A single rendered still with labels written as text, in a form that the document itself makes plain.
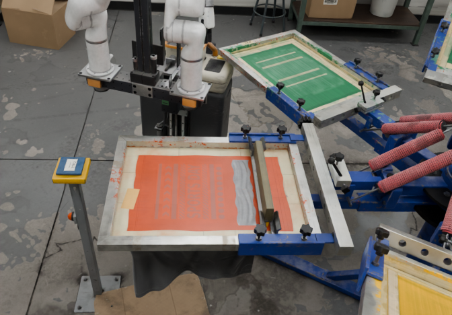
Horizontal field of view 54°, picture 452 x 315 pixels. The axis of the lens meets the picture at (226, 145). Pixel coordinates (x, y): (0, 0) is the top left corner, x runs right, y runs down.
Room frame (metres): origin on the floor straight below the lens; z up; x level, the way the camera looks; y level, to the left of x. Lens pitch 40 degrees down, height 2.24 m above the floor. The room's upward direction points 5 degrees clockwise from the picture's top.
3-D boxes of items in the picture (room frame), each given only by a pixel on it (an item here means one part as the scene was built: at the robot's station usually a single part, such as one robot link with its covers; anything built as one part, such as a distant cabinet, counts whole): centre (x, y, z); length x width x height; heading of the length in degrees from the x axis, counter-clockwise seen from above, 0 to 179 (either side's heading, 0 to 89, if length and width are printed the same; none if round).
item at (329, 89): (2.08, -0.46, 1.05); 1.08 x 0.61 x 0.23; 37
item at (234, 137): (1.54, -0.16, 0.98); 0.30 x 0.05 x 0.07; 97
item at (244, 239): (0.98, -0.22, 0.98); 0.30 x 0.05 x 0.07; 97
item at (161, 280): (1.02, 0.08, 0.74); 0.46 x 0.04 x 0.42; 97
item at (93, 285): (1.29, 0.62, 0.48); 0.22 x 0.22 x 0.96; 7
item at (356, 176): (1.30, -0.51, 1.02); 0.17 x 0.06 x 0.05; 97
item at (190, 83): (1.69, 0.18, 1.21); 0.16 x 0.13 x 0.15; 169
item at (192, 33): (1.68, 0.19, 1.37); 0.13 x 0.10 x 0.16; 88
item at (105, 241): (1.23, 0.05, 0.97); 0.79 x 0.58 x 0.04; 97
